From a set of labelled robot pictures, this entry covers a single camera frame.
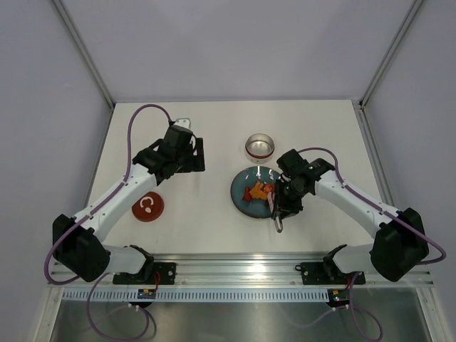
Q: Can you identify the blue floral ceramic plate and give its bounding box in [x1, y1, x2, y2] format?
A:
[230, 166, 280, 219]

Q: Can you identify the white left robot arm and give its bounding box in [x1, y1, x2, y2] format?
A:
[51, 124, 205, 284]

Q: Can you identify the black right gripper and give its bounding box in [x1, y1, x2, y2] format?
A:
[271, 178, 308, 219]

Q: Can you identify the right aluminium frame post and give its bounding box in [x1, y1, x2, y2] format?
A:
[358, 0, 426, 110]

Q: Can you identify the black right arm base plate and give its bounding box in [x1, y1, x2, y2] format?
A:
[294, 261, 356, 285]

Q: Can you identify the red round lunch box lid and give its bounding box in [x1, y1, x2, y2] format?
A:
[131, 192, 165, 222]

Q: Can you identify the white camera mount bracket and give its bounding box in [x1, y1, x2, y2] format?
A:
[175, 118, 191, 130]

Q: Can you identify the left aluminium frame post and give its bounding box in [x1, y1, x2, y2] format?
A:
[49, 0, 115, 112]

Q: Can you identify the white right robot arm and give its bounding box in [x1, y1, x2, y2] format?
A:
[271, 149, 429, 282]

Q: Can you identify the white slotted cable duct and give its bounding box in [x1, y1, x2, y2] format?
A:
[62, 288, 348, 303]

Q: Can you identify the aluminium front rail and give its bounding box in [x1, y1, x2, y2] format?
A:
[50, 253, 435, 288]

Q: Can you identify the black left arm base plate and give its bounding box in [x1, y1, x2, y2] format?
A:
[113, 261, 177, 285]

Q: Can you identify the orange food piece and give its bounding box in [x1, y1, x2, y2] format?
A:
[249, 181, 269, 200]

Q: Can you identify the red pink food piece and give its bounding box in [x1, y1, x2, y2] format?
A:
[264, 183, 274, 193]

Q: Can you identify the aluminium frame post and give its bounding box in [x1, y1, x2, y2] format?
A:
[49, 0, 115, 112]
[358, 0, 426, 110]

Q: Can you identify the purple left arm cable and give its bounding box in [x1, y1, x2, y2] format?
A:
[43, 103, 172, 338]

